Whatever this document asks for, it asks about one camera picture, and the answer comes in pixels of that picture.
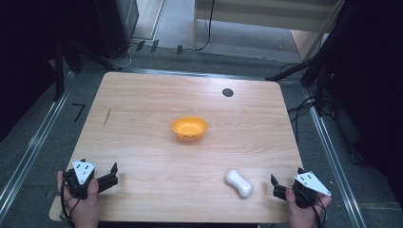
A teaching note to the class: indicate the black cabinet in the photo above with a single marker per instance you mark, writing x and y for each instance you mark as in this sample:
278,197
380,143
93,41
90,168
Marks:
117,25

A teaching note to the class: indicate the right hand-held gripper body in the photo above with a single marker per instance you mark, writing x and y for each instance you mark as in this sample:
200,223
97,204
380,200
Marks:
309,186

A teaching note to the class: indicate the black metal stand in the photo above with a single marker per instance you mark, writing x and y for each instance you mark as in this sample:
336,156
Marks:
59,72
318,82

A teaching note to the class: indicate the white soap bar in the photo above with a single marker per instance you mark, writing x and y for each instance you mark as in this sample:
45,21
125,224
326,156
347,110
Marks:
239,183

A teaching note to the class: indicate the white furniture frame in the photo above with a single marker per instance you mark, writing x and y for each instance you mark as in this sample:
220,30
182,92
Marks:
266,14

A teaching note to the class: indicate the aluminium floor rail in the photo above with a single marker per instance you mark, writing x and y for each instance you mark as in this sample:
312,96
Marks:
335,164
31,148

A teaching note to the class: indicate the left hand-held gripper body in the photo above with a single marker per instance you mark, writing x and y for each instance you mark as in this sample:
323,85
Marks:
83,172

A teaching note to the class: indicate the black tape strip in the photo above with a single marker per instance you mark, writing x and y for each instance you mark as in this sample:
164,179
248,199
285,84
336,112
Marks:
154,46
140,45
179,49

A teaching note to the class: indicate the person's right hand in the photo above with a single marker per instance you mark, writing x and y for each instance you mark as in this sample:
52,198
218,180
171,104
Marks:
302,215

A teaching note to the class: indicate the orange plastic bowl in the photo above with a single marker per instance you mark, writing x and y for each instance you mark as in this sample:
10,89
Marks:
189,127

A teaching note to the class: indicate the person's left hand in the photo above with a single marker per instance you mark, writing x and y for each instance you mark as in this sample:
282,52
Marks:
83,209

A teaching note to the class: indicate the black round table grommet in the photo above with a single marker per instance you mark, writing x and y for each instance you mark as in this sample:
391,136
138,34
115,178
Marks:
227,92

